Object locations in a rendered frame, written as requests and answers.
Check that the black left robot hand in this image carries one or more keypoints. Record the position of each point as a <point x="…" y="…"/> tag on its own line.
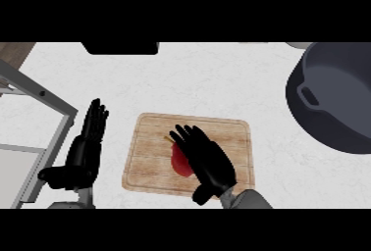
<point x="86" y="153"/>

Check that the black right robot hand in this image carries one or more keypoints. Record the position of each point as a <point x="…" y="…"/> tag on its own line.
<point x="211" y="160"/>

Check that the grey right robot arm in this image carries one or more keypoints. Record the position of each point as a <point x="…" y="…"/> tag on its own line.
<point x="245" y="200"/>

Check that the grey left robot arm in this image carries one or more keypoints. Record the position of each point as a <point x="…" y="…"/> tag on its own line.
<point x="77" y="200"/>

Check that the red pear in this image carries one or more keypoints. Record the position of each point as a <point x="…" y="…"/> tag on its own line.
<point x="181" y="163"/>

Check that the wooden cutting board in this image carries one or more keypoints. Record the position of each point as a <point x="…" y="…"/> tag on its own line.
<point x="154" y="157"/>

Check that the dark grey pot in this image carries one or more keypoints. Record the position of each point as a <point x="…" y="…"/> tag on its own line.
<point x="333" y="98"/>

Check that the black appliance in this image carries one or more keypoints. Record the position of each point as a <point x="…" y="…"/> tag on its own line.
<point x="120" y="48"/>

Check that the pale grey round object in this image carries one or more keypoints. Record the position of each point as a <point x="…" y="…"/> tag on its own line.
<point x="299" y="45"/>

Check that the grey metal shelf frame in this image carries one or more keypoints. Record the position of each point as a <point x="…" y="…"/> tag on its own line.
<point x="39" y="137"/>

